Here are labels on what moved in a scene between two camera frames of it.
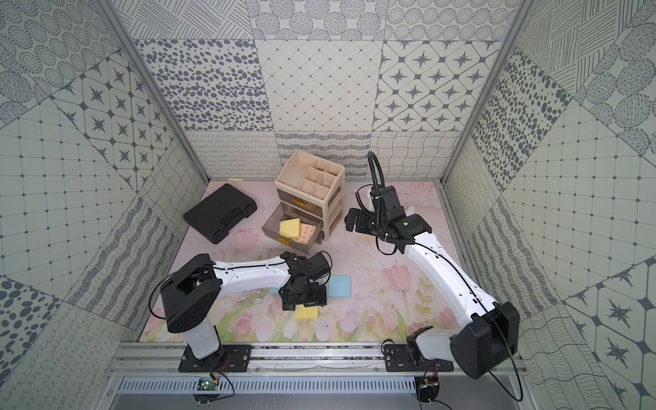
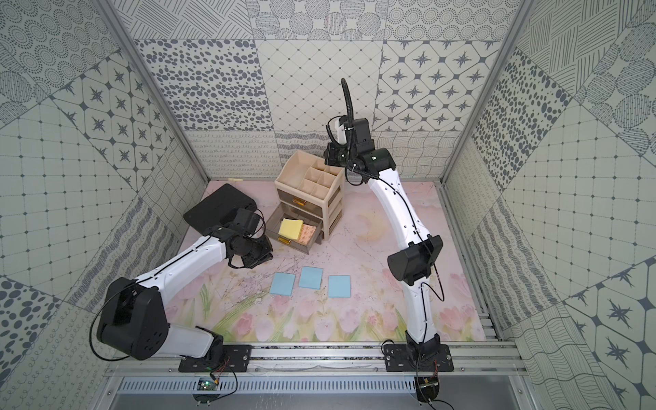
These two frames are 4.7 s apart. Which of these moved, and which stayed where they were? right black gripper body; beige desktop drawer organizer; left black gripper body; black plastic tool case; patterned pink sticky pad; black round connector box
Moved: left black gripper body; right black gripper body
Stayed: black plastic tool case; black round connector box; patterned pink sticky pad; beige desktop drawer organizer
